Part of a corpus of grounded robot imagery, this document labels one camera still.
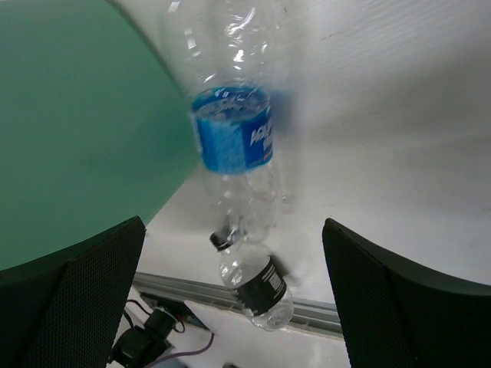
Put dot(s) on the green plastic bin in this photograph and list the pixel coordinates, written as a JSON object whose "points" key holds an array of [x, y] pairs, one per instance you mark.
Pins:
{"points": [[93, 130]]}

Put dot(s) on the aluminium table edge rail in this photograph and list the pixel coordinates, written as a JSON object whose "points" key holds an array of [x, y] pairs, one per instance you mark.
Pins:
{"points": [[309, 315]]}

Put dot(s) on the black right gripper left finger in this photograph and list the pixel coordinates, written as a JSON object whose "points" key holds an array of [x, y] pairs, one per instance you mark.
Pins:
{"points": [[64, 309]]}

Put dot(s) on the Aquarius blue label bottle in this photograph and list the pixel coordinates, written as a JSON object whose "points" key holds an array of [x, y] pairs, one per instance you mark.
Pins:
{"points": [[222, 55]]}

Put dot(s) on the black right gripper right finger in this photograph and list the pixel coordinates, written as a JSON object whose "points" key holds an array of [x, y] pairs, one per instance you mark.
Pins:
{"points": [[395, 312]]}

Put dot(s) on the small black label bottle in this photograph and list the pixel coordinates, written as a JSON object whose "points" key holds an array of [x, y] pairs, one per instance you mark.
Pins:
{"points": [[250, 273]]}

